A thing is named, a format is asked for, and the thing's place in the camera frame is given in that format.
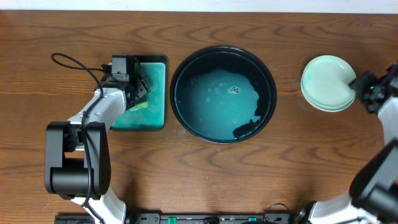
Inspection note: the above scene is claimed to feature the green yellow sponge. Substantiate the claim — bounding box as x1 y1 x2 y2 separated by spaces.
129 100 149 111

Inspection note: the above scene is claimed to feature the mint plate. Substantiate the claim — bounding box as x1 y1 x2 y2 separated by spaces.
301 84 354 112
301 55 357 109

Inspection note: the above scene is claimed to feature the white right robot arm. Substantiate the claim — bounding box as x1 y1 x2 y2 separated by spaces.
294 64 397 223

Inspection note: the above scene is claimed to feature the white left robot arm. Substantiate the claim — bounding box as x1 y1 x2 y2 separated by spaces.
44 75 150 223

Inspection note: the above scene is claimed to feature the black round tray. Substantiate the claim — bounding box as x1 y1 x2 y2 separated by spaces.
170 45 277 144

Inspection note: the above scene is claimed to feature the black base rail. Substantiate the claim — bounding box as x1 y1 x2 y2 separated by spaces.
54 212 299 224

